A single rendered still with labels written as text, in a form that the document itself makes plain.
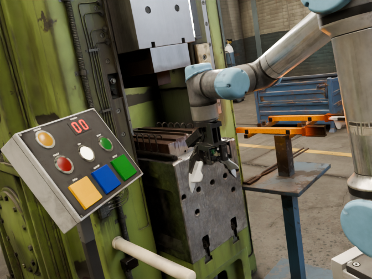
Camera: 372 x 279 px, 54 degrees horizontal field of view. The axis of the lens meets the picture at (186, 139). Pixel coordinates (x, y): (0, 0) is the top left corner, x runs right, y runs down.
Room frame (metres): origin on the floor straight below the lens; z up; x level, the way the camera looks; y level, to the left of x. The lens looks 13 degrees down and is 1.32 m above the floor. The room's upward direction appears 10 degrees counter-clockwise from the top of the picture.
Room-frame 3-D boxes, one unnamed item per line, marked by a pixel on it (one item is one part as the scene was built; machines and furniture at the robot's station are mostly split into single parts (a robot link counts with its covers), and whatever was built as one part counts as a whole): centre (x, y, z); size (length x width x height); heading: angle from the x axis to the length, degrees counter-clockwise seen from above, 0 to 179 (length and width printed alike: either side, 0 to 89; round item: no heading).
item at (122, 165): (1.13, 0.21, 1.01); 0.07 x 0.05 x 0.07; 156
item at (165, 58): (1.68, 0.14, 1.32); 0.42 x 0.20 x 0.10; 41
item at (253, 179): (1.89, -0.47, 0.66); 0.60 x 0.04 x 0.01; 132
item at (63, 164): (0.96, 0.34, 1.09); 0.05 x 0.03 x 0.04; 131
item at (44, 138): (0.98, 0.37, 1.16); 0.05 x 0.03 x 0.04; 131
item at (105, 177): (1.04, 0.25, 1.01); 0.07 x 0.05 x 0.07; 156
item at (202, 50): (1.82, -0.15, 1.27); 0.09 x 0.02 x 0.17; 131
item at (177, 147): (1.68, 0.14, 0.96); 0.42 x 0.20 x 0.09; 41
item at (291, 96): (5.36, -1.80, 0.36); 1.20 x 0.80 x 0.72; 45
